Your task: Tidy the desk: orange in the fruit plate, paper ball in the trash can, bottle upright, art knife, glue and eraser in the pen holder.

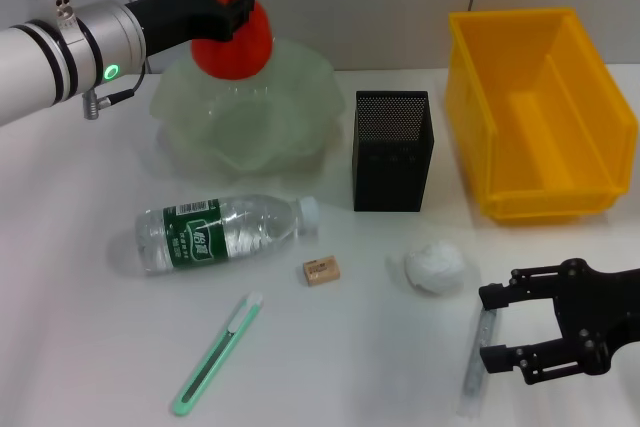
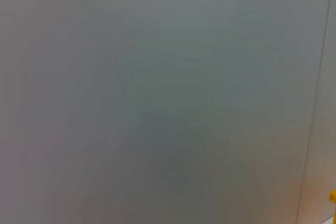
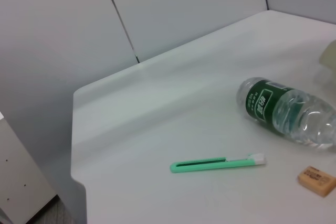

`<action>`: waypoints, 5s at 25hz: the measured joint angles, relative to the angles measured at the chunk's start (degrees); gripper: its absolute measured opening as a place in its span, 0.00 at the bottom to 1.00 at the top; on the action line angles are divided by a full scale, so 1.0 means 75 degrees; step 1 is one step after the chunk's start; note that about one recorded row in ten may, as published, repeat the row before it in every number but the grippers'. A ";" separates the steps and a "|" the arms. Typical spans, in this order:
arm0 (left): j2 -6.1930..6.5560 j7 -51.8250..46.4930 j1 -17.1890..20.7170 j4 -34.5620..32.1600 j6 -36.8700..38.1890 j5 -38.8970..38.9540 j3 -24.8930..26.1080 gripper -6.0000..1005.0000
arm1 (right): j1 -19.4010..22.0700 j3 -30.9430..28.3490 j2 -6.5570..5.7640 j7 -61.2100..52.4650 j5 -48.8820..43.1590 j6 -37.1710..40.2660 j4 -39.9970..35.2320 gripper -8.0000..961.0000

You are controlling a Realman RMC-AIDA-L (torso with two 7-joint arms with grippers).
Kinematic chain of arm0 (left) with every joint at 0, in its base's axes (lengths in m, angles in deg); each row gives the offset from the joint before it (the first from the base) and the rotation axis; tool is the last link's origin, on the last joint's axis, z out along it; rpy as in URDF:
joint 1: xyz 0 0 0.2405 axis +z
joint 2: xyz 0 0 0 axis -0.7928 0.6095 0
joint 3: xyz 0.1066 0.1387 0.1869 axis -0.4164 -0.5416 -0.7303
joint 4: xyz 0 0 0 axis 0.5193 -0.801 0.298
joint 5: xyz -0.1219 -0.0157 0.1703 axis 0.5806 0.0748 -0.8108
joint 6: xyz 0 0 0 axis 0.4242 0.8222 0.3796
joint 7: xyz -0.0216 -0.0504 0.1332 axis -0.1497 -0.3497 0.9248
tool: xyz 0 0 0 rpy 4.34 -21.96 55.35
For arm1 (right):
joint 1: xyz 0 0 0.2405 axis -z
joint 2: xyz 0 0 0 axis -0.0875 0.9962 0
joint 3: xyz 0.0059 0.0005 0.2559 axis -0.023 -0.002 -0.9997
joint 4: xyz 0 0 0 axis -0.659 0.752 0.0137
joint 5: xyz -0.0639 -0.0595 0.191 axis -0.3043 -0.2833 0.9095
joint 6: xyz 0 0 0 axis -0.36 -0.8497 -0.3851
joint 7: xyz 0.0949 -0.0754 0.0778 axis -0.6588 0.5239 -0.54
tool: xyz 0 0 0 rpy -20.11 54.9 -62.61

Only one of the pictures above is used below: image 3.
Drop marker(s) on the mint green utility knife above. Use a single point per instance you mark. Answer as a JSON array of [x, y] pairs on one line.
[[236, 163]]

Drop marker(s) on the water bottle green label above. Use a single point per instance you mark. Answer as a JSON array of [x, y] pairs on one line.
[[262, 103]]

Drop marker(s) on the tan eraser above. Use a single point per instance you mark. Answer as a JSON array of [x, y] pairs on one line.
[[315, 179]]

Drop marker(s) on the translucent green fruit bowl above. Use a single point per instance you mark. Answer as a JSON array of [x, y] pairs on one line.
[[330, 56]]

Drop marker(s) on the white cabinet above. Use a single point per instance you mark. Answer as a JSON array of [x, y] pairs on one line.
[[21, 169]]

